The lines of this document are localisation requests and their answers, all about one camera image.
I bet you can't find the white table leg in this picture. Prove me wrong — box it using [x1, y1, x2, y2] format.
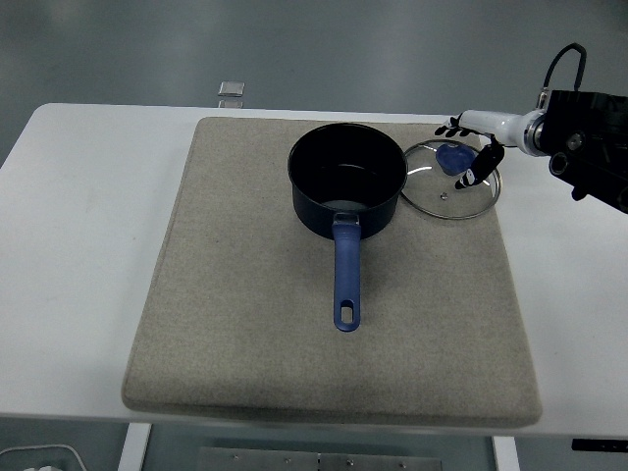
[117, 422, 154, 471]
[492, 435, 520, 471]

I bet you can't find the glass pot lid blue knob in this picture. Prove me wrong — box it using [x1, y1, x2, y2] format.
[400, 138, 503, 221]

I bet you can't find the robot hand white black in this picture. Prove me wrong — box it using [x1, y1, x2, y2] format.
[435, 109, 532, 192]

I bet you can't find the white rimmed bin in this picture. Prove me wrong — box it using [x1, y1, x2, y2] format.
[0, 443, 84, 471]

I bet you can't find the grey metal plate with screws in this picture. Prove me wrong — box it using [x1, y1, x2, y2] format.
[195, 446, 445, 471]

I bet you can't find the dark blue saucepan blue handle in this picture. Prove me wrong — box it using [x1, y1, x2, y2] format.
[287, 122, 409, 334]

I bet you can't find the beige fabric mat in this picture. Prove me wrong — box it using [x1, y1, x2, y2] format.
[121, 116, 544, 427]

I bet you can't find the black panel under table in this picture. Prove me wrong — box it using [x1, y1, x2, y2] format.
[570, 437, 628, 453]

